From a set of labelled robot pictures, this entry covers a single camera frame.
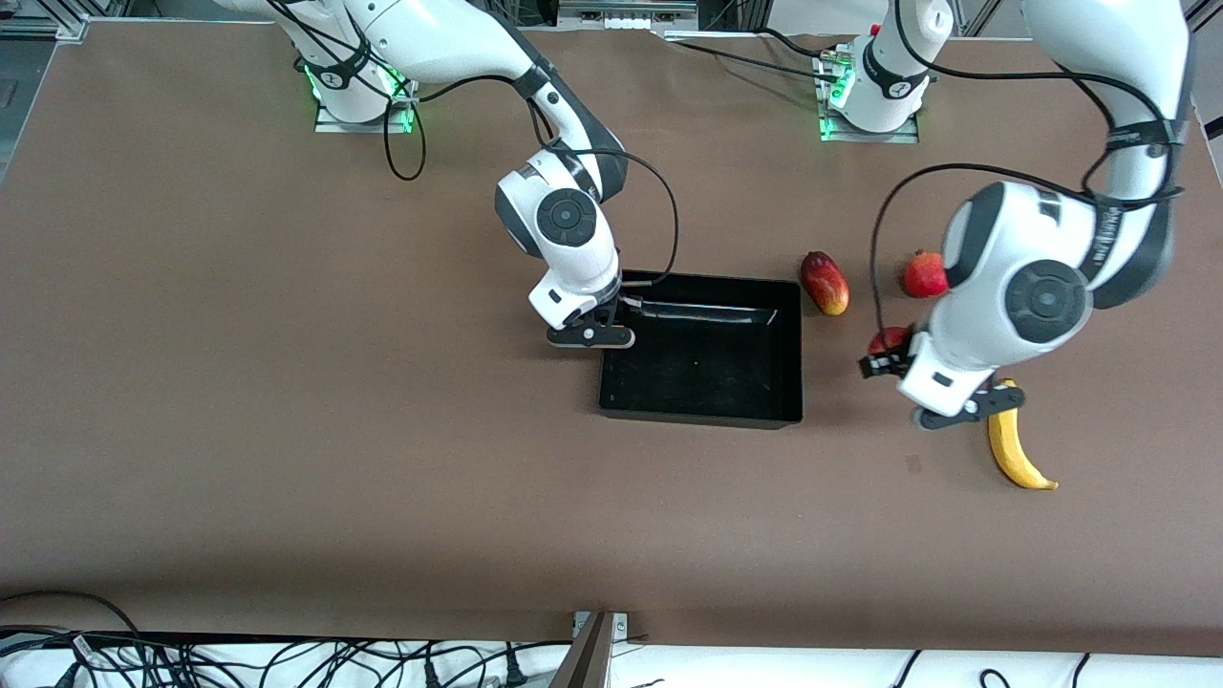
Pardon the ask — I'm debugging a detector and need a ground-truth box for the black arched floor cable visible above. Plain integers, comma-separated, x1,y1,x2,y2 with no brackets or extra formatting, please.
0,591,144,639

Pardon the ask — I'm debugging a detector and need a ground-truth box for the red yellow mango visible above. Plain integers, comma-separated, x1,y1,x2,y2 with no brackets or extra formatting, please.
801,250,850,317

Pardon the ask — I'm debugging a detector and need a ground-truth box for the silver frame connector strip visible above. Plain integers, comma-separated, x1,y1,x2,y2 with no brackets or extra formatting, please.
559,0,698,32

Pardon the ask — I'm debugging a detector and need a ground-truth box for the black table cable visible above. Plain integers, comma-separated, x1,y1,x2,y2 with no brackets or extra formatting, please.
755,27,837,58
659,36,851,87

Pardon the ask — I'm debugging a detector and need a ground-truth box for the yellow banana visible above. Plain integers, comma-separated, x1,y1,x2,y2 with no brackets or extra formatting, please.
988,378,1060,491

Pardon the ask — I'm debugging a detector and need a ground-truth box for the metal camera post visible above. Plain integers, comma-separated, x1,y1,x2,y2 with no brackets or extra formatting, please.
549,612,629,688

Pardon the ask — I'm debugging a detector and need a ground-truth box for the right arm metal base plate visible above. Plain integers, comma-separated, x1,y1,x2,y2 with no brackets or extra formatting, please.
313,57,415,135

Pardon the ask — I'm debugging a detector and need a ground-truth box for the black plastic box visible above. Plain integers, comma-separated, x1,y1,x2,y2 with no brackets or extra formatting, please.
598,271,804,430

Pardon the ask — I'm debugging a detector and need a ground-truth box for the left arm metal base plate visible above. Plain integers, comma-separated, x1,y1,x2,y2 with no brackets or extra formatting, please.
819,48,920,144

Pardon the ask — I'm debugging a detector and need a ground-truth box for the red pomegranate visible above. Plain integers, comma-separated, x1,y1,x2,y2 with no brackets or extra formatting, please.
903,249,950,299

